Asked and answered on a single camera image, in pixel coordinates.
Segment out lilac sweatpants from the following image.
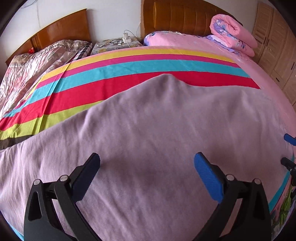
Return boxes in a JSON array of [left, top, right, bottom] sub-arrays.
[[1, 74, 295, 240]]

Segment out pink bed sheet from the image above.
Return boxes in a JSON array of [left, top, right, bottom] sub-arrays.
[[143, 31, 296, 140]]

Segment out light wooden wardrobe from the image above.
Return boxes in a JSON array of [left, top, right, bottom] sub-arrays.
[[252, 1, 295, 106]]

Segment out rolled pink floral quilt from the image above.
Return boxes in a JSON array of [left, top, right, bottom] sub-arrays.
[[210, 14, 257, 57]]

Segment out rainbow striped blanket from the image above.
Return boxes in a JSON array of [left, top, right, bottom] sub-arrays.
[[1, 47, 290, 233]]

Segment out right wooden headboard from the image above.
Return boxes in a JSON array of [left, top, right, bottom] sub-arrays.
[[140, 0, 230, 39]]

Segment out wooden headboard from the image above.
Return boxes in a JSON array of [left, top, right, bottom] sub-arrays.
[[140, 0, 230, 39], [6, 9, 91, 66]]

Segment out purple floral pillow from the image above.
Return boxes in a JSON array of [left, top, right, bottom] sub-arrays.
[[144, 31, 176, 46]]

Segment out checkered plaid bed sheet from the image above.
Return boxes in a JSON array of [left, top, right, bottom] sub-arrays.
[[73, 42, 93, 61]]

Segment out floral covered nightstand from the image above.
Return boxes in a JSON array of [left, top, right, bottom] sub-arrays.
[[90, 37, 143, 55]]

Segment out left wooden headboard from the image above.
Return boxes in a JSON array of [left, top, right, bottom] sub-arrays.
[[6, 9, 91, 66]]

